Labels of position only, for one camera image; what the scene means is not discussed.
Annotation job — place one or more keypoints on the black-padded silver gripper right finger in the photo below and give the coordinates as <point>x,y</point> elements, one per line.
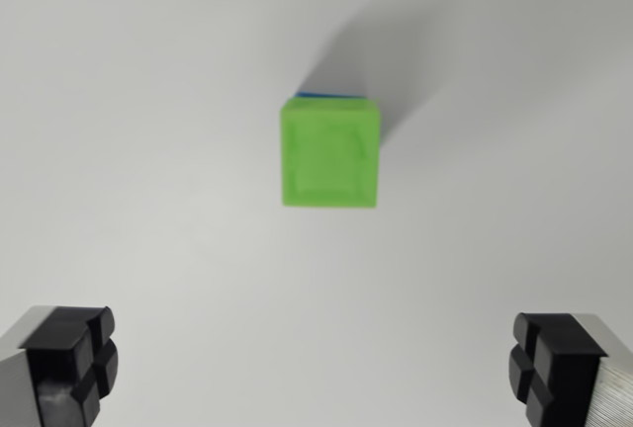
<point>559,372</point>

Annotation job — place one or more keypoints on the black-padded silver gripper left finger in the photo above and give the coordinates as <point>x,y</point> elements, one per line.
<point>59,367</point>

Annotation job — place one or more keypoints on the blue embossed cube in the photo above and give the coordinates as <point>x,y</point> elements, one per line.
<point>329,95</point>

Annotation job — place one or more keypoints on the green embossed cube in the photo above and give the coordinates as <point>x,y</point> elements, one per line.
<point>329,155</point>

